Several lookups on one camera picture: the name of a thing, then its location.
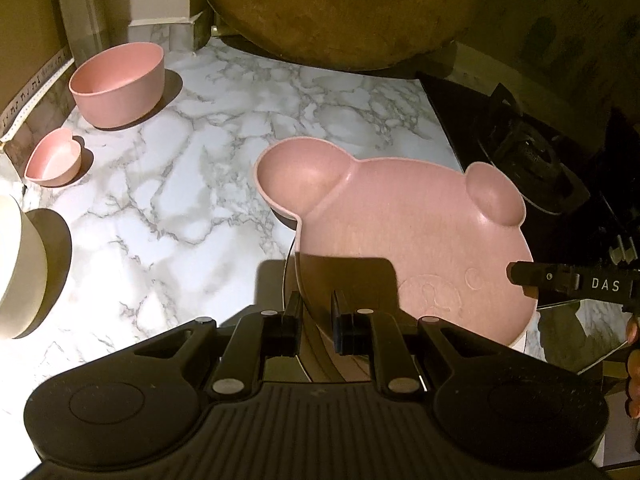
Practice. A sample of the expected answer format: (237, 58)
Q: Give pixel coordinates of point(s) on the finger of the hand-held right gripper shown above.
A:
(537, 276)

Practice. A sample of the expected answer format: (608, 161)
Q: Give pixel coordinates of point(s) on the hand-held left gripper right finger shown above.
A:
(340, 335)

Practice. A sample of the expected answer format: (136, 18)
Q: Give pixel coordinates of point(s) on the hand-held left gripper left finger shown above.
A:
(292, 320)

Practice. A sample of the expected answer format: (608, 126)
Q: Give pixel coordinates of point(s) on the large white plate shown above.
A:
(520, 346)

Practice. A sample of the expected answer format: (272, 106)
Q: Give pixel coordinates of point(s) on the pink bear-shaped plate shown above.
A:
(425, 220)

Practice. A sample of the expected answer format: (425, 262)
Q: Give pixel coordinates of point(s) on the pink bowl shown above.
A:
(120, 100)

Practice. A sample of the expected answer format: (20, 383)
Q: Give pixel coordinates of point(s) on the pink heart-shaped dish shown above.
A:
(55, 170)

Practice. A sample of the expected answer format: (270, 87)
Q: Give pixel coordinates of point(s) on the person's right hand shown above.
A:
(634, 390)

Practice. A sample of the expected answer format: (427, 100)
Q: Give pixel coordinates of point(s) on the cream bowl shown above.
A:
(22, 270)

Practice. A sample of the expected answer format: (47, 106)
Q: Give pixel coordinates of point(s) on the round wooden cutting board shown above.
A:
(350, 10)

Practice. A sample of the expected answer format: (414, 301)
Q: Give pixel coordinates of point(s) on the music-note tape strip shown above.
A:
(30, 100)

